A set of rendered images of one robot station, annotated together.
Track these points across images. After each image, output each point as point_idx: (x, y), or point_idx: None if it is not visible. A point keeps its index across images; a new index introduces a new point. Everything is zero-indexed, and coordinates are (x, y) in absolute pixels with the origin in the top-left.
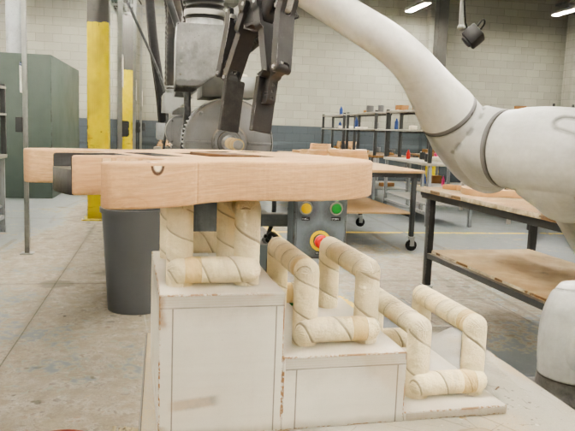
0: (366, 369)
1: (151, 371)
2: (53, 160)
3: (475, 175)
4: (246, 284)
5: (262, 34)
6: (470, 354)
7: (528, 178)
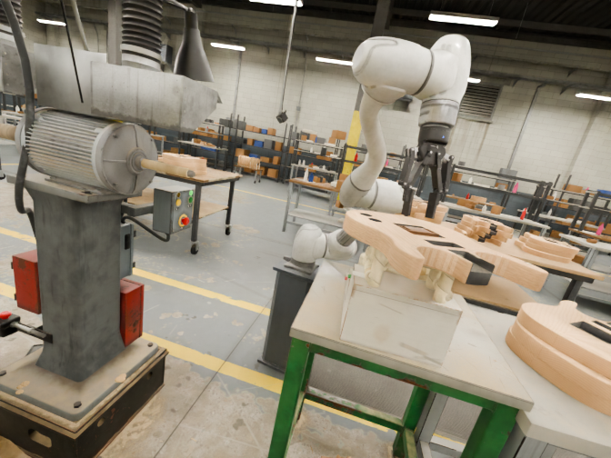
0: None
1: (364, 344)
2: (471, 267)
3: (364, 204)
4: None
5: (439, 172)
6: None
7: (389, 208)
